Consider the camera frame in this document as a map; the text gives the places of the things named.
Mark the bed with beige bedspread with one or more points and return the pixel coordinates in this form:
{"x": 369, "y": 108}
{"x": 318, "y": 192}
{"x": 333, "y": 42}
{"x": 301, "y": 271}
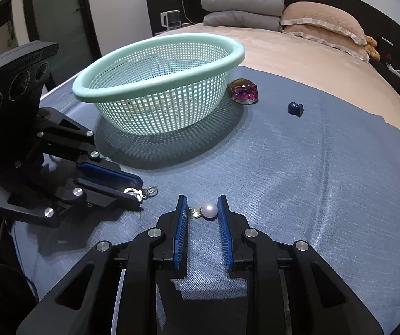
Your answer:
{"x": 290, "y": 52}

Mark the purple glass gem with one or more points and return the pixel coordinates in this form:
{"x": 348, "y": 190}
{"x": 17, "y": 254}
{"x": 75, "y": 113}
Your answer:
{"x": 243, "y": 92}

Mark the pearl earring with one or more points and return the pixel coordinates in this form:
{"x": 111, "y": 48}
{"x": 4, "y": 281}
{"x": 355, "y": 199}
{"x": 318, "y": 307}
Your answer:
{"x": 208, "y": 211}

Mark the white power strip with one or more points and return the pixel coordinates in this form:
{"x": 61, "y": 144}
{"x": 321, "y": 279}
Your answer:
{"x": 395, "y": 69}

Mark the dark bedside table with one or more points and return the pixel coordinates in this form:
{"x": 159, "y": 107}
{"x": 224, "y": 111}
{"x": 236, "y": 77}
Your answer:
{"x": 390, "y": 80}

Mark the small crystal earring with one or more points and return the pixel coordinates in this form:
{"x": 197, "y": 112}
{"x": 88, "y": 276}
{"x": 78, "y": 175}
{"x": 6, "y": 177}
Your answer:
{"x": 130, "y": 191}

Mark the pink ruffled pillow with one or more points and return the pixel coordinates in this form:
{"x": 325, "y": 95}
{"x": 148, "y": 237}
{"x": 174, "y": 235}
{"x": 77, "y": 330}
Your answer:
{"x": 329, "y": 43}
{"x": 322, "y": 17}

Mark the dark glass door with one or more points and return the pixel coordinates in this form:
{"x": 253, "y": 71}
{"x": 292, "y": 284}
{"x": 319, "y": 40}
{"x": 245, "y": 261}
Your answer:
{"x": 60, "y": 14}

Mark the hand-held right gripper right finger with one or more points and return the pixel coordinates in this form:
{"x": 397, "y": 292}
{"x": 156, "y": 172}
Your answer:
{"x": 225, "y": 233}

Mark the folded grey duvet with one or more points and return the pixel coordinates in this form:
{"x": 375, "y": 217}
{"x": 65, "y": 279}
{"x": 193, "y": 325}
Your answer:
{"x": 241, "y": 4}
{"x": 241, "y": 21}

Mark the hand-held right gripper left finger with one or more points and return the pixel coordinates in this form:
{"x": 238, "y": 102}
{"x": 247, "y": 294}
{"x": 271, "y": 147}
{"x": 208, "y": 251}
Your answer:
{"x": 180, "y": 233}

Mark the brown teddy bear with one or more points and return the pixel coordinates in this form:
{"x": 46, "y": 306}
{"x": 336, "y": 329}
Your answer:
{"x": 372, "y": 49}

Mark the blue cloth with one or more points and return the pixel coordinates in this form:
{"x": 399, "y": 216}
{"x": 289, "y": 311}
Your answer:
{"x": 290, "y": 181}

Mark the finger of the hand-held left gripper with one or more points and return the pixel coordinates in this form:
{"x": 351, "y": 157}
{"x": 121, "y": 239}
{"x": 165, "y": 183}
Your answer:
{"x": 109, "y": 172}
{"x": 98, "y": 195}

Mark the mint green plastic basket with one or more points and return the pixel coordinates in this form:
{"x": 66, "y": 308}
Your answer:
{"x": 151, "y": 108}

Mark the small dark blue knob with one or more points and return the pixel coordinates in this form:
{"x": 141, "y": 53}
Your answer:
{"x": 294, "y": 109}

